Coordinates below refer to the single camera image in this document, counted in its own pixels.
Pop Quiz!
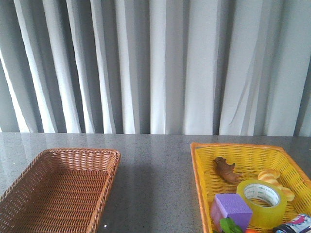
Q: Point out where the grey pleated curtain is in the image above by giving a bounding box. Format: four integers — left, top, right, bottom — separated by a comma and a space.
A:
0, 0, 311, 136

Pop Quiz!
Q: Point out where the brown toy animal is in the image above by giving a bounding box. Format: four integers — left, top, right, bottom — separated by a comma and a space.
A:
213, 157, 242, 183

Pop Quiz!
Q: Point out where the yellow woven basket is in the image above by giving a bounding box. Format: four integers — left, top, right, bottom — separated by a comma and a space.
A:
191, 142, 311, 233

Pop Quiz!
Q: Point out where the purple foam cube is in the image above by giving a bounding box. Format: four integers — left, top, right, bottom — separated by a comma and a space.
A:
210, 194, 253, 233

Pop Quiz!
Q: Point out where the brown wicker basket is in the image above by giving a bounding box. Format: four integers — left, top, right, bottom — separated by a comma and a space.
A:
0, 148, 121, 233

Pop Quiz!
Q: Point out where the toy croissant bread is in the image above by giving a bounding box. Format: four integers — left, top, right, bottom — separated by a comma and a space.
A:
258, 169, 295, 202

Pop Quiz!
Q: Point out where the green toy vegetable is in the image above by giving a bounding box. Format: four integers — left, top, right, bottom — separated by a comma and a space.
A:
219, 217, 243, 233

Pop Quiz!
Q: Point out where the orange toy fruit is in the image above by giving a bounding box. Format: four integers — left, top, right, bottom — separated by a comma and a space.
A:
245, 229, 259, 233

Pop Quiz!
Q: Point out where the blue patterned bottle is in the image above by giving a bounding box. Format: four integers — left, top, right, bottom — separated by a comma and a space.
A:
273, 214, 311, 233

